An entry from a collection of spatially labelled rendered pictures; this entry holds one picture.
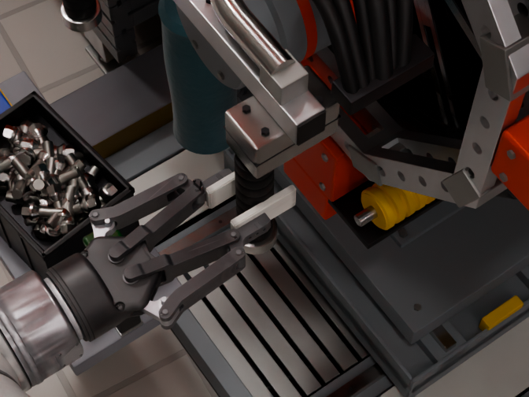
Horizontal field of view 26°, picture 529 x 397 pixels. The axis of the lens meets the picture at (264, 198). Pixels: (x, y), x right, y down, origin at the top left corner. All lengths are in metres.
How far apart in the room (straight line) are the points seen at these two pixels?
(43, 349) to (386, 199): 0.57
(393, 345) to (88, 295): 0.84
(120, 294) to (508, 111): 0.38
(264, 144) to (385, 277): 0.78
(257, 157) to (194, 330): 0.89
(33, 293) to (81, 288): 0.04
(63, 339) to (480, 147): 0.43
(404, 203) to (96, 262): 0.51
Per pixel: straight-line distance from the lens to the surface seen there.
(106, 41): 2.07
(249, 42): 0.95
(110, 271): 1.03
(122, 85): 2.02
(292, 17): 1.12
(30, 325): 0.99
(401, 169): 1.29
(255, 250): 1.13
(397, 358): 1.75
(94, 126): 1.98
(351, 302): 1.76
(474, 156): 1.14
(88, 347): 1.43
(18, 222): 1.44
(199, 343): 1.82
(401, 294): 1.71
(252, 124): 0.97
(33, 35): 2.28
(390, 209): 1.42
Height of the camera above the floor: 1.76
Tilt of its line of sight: 60 degrees down
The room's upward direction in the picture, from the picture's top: straight up
